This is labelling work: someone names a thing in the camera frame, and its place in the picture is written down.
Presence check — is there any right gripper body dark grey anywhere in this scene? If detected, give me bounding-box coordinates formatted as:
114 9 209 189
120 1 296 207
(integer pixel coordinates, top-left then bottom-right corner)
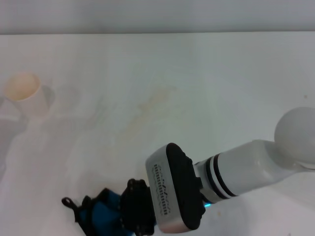
120 186 158 226

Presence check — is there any blue rag black trim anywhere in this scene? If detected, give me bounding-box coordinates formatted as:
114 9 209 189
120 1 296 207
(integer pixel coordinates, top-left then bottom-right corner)
61 188 135 236

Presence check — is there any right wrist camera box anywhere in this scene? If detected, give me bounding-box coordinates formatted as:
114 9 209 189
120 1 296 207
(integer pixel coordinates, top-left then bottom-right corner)
145 142 206 233

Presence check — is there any white paper cup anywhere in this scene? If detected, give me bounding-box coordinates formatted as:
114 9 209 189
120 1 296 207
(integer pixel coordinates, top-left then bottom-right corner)
3 71 49 120

